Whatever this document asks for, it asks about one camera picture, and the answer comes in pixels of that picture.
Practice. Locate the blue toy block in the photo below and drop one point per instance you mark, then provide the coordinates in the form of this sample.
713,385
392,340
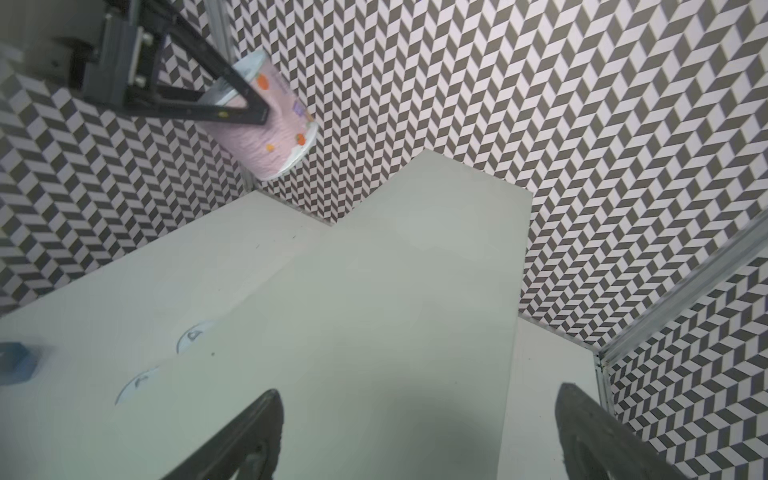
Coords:
19,362

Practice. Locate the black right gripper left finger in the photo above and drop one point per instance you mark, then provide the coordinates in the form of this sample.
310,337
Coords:
248,447

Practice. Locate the white metal cabinet counter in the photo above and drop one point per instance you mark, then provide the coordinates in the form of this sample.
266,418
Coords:
389,341

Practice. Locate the orange labelled can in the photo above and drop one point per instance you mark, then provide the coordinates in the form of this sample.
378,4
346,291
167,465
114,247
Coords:
135,384

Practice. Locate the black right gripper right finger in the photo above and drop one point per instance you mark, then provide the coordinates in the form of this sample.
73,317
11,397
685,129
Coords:
597,446

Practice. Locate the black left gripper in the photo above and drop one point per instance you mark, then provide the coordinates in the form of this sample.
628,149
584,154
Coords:
113,55

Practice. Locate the pink labelled can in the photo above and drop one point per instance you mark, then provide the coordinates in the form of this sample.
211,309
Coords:
271,150

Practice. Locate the can near cabinet upper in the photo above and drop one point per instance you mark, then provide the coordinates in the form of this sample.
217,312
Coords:
192,334

